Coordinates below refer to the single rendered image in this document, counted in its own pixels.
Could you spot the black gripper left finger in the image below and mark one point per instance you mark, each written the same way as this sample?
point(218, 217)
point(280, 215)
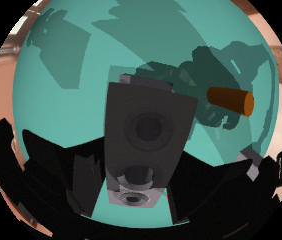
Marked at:
point(80, 168)

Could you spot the brown cylinder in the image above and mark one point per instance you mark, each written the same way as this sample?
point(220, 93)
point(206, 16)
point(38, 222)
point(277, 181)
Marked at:
point(234, 99)

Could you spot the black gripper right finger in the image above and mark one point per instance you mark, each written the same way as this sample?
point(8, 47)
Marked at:
point(193, 182)

